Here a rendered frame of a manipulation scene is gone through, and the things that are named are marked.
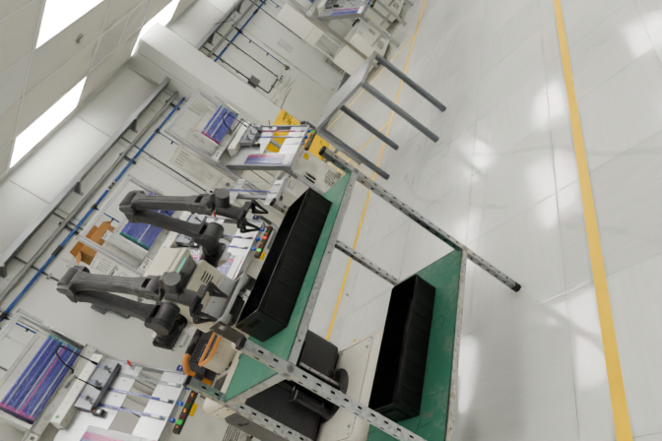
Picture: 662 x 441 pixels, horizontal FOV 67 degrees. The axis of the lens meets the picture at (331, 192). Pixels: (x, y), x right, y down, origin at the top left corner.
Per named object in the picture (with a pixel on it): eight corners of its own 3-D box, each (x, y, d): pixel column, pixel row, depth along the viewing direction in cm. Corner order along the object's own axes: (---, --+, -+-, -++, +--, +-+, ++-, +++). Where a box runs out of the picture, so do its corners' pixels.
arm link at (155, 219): (132, 208, 233) (121, 223, 226) (128, 187, 223) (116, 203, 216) (224, 235, 230) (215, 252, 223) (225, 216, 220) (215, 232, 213)
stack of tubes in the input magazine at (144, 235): (177, 207, 455) (151, 190, 448) (149, 249, 420) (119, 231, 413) (172, 213, 463) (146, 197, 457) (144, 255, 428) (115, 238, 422)
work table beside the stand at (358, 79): (438, 140, 408) (361, 81, 389) (386, 180, 459) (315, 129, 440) (446, 106, 437) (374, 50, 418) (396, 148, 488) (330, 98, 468)
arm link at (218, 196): (207, 198, 214) (198, 213, 208) (205, 178, 206) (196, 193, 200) (233, 206, 213) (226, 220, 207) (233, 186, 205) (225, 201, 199)
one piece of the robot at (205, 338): (221, 398, 247) (178, 384, 249) (247, 335, 272) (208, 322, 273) (221, 389, 239) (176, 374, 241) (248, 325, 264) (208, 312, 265)
